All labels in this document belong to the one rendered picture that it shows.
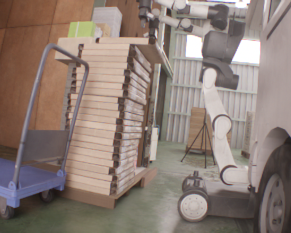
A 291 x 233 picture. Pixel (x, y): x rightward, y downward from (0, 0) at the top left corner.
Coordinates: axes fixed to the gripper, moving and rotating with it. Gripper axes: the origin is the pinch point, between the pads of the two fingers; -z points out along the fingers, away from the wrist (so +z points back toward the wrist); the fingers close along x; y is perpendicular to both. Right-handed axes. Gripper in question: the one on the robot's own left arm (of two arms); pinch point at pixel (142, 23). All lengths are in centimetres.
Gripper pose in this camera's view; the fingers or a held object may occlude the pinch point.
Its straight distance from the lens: 170.3
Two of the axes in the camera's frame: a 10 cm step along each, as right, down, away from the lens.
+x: -2.2, -0.7, -9.7
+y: 9.7, 1.0, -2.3
